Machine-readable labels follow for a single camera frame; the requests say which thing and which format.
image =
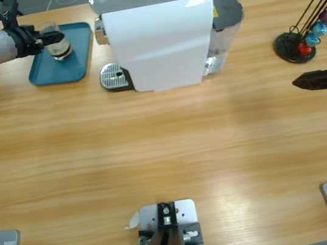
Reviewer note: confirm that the white tape piece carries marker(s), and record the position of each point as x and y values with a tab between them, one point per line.
133	221

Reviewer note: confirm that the light blue coffee capsule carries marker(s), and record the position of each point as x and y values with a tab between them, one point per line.
311	39
319	29

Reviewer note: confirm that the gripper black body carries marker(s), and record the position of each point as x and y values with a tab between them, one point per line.
25	41

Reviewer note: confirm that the clear water tank dark lid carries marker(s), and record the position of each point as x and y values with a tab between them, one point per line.
226	8

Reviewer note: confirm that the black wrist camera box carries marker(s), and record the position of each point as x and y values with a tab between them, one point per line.
9	11

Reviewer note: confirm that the clear glass cup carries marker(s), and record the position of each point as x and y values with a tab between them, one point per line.
60	50

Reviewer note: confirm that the red coffee capsule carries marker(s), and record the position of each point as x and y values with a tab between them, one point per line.
305	49

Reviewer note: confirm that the white capsule coffee machine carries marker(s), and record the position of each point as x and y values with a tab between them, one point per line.
155	43

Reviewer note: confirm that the black capsule holder with rods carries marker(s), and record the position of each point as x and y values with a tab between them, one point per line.
286	45

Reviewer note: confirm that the teal plastic tray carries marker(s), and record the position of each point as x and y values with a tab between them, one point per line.
60	70

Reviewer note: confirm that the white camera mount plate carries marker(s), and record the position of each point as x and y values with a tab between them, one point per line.
186	211

